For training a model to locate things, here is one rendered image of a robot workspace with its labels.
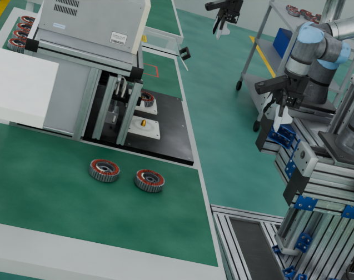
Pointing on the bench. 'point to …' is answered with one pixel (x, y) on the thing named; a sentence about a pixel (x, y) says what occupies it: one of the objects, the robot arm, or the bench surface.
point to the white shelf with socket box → (20, 86)
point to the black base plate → (165, 125)
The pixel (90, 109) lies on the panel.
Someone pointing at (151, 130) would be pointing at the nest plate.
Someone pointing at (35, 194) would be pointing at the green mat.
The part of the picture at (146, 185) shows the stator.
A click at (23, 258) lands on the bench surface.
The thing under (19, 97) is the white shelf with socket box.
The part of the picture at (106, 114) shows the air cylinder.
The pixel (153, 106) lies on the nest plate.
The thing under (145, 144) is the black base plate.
